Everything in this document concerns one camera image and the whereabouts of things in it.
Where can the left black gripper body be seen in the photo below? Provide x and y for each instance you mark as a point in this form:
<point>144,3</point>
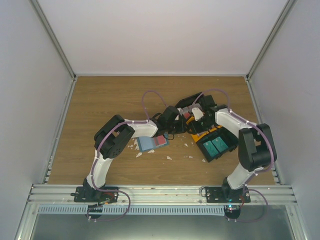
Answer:
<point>174,129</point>

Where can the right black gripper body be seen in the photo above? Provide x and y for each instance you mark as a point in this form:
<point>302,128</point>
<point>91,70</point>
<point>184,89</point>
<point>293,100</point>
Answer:
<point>202,127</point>

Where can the red white credit card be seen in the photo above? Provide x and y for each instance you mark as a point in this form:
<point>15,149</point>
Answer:
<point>160,141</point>

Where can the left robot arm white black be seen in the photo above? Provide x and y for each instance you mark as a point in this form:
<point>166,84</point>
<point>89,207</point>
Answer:
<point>113,137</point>

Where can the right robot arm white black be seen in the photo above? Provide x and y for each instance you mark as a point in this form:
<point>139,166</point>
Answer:
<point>256,149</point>

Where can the orange card tray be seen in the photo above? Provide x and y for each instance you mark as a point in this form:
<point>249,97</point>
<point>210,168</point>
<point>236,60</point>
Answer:
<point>197,137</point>

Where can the red white cards in tray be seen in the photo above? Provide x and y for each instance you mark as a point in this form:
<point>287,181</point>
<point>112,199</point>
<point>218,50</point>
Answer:
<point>185,112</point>

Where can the black card tray far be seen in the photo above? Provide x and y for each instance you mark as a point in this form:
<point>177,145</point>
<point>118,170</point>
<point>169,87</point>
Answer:
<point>188,102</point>

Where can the black card tray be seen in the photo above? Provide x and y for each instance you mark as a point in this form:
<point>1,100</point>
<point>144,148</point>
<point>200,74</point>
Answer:
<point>230,139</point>
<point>188,102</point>

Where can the teal credit card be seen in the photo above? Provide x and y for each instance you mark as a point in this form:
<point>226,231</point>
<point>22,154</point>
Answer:
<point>215,146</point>

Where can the black card tray near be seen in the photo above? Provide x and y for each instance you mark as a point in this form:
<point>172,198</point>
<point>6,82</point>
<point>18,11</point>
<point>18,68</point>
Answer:
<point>230,139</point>

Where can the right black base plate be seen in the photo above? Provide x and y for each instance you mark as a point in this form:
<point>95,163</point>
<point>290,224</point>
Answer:
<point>218,195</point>

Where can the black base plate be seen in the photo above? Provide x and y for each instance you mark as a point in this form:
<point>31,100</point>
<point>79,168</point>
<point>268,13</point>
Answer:
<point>85,194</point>
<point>218,195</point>

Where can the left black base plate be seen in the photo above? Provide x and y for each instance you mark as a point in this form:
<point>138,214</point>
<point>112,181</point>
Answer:
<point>85,194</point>

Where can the aluminium front rail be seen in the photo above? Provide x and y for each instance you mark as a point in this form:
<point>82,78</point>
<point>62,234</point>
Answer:
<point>190,195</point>

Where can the slotted grey cable duct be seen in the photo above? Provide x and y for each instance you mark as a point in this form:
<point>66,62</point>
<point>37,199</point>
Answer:
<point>134,210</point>

